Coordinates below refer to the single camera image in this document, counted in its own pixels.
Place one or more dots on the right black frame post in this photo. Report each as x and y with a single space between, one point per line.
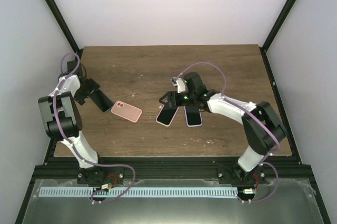
287 7

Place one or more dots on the light blue slotted cable duct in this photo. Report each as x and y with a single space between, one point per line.
142 192

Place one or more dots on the black frame post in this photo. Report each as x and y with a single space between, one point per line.
63 26
287 7

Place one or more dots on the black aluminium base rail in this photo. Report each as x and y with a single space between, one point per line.
170 167

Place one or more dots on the pink phone case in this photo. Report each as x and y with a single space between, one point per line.
126 111

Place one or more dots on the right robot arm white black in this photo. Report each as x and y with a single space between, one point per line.
262 126

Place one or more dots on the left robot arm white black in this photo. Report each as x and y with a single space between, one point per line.
62 122

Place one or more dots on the left black frame post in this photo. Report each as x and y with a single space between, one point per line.
63 26

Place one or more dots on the black phone teal edge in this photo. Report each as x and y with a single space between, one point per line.
101 100

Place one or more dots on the beige phone case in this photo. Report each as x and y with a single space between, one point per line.
167 116

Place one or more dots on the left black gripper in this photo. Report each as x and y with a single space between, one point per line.
92 86

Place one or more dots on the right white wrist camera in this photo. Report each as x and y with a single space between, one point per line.
179 84

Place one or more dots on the purple phone case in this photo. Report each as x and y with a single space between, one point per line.
193 117

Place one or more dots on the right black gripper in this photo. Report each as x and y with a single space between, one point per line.
170 95

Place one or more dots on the black phone silver edge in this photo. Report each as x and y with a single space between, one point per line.
167 116

